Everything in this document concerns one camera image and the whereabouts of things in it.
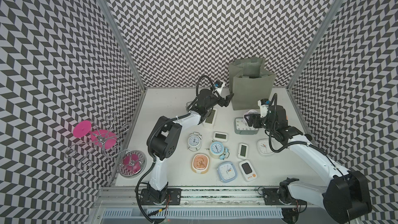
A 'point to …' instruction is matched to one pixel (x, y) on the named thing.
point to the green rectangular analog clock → (241, 127)
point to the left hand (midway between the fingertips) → (228, 90)
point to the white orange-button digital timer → (247, 171)
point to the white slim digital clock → (242, 151)
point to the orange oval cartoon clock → (200, 163)
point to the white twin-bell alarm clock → (194, 141)
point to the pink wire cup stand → (105, 140)
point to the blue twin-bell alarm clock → (217, 150)
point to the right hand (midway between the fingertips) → (251, 118)
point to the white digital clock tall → (211, 120)
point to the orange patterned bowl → (252, 111)
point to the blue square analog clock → (227, 172)
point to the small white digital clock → (220, 136)
